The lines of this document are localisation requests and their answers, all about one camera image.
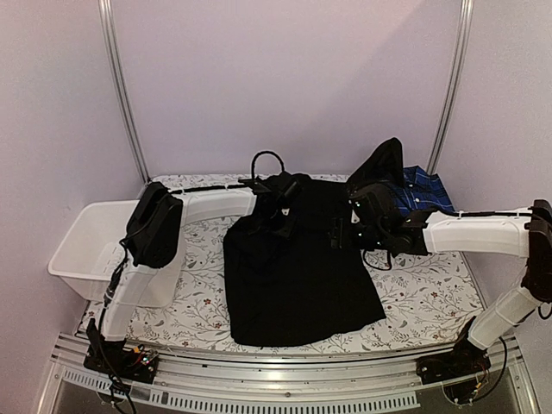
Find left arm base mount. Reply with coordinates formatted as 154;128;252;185
84;342;159;384

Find aluminium front rail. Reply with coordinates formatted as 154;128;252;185
36;334;542;413

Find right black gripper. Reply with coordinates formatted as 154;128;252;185
325;217;388;251

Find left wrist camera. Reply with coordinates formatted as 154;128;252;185
281;180;302;204

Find blue plaid folded shirt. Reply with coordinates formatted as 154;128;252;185
390;166;455;216

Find aluminium frame post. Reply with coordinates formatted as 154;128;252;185
97;0;151;183
426;0;474;174

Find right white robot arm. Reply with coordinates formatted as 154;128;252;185
329;199;551;376

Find left aluminium frame post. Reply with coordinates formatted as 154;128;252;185
97;0;151;183

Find right aluminium frame post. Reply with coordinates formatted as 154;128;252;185
426;0;474;174

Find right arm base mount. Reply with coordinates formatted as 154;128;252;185
416;340;491;385

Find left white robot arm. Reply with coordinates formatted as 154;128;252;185
86;175;301;374

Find floral patterned table cloth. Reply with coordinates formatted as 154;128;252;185
85;172;488;356

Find white plastic basket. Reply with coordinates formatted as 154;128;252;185
47;200;185;308

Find black long sleeve shirt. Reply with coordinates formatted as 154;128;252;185
223;136;387;346

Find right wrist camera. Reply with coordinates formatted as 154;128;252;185
349;183;402;225

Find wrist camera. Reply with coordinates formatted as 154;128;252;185
349;183;402;225
281;180;302;204

